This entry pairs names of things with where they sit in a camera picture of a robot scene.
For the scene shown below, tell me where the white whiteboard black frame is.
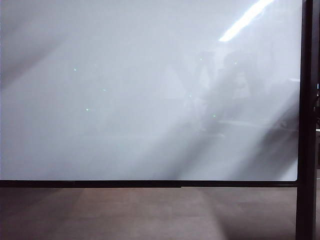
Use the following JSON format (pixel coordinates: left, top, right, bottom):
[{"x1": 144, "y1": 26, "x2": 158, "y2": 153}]
[{"x1": 0, "y1": 0, "x2": 303, "y2": 189}]

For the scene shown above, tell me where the black whiteboard stand post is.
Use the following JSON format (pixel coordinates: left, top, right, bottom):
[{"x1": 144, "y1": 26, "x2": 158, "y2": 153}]
[{"x1": 294, "y1": 0, "x2": 316, "y2": 240}]

